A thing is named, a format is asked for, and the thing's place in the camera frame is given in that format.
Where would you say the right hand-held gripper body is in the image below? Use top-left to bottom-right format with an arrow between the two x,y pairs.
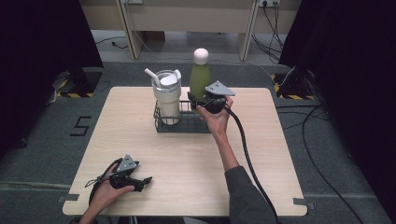
195,79 -> 236,115

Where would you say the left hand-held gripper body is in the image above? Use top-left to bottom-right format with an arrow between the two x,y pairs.
108,154 -> 146,192

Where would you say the green bottle with white cap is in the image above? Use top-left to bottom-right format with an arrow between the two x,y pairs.
189,48 -> 213,110

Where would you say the white tumbler with straw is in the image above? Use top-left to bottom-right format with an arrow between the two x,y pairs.
144,67 -> 183,126

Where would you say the black wire basket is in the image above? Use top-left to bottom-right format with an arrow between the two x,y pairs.
153,91 -> 219,134

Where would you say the person's left hand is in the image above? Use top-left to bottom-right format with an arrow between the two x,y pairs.
89,162 -> 135,209

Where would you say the person's right hand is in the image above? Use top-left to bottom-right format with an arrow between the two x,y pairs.
196,95 -> 234,138

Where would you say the grey tape piece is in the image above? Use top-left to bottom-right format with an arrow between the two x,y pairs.
57,193 -> 80,203
292,197 -> 316,210

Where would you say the black stand base striped tape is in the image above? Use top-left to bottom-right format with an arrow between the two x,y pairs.
50,66 -> 105,99
269,66 -> 316,101

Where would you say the beige wooden desk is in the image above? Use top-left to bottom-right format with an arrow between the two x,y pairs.
78,0 -> 303,62

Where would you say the black curtain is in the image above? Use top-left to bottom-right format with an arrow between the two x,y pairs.
0,0 -> 105,158
277,0 -> 396,223

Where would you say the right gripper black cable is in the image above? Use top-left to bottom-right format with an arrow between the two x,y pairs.
223,104 -> 280,224

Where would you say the bundle of black cables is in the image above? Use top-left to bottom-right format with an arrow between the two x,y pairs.
250,1 -> 285,63

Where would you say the black floor cable with plug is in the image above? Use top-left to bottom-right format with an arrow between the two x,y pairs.
93,35 -> 129,50

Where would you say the white wall socket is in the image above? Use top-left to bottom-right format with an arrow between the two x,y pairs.
258,0 -> 281,8

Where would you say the long black floor cable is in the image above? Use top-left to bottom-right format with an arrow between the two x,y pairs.
275,104 -> 366,224

